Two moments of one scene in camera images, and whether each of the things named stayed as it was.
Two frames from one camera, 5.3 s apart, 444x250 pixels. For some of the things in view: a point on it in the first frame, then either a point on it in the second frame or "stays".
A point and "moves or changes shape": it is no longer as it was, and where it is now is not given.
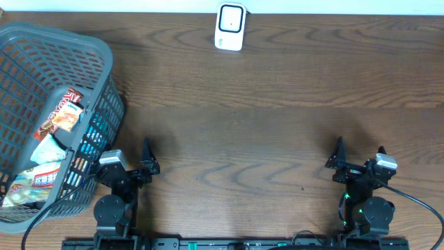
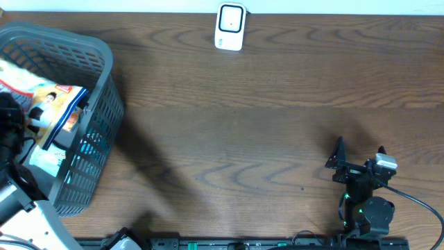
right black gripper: [338, 159] stays
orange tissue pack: [69, 117] stays
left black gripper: [149, 162] → [7, 117]
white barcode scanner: [230, 26] stays
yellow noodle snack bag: [32, 185] moves or changes shape
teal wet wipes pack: [48, 151] stays
